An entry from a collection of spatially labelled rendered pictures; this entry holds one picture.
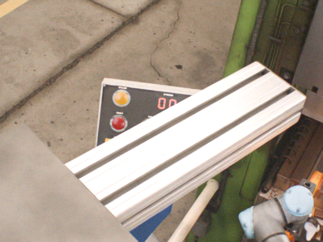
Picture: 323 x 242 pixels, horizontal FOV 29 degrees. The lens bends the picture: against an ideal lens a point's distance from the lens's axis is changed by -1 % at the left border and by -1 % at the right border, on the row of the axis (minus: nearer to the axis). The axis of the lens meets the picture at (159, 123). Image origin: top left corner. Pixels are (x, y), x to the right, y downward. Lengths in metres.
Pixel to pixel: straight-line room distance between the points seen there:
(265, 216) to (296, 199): 0.09
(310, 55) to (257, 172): 0.71
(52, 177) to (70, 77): 3.22
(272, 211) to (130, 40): 2.74
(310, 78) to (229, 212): 0.94
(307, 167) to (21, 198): 1.63
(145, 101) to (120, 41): 2.16
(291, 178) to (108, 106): 0.66
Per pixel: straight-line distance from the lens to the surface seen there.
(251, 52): 2.05
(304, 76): 1.88
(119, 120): 2.06
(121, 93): 2.04
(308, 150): 2.26
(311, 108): 1.94
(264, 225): 1.60
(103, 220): 0.64
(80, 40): 4.18
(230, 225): 2.69
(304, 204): 1.61
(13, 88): 3.83
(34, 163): 0.69
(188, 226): 2.38
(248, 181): 2.46
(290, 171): 2.18
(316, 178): 2.16
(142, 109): 2.05
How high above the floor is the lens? 2.55
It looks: 45 degrees down
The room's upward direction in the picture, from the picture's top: 8 degrees clockwise
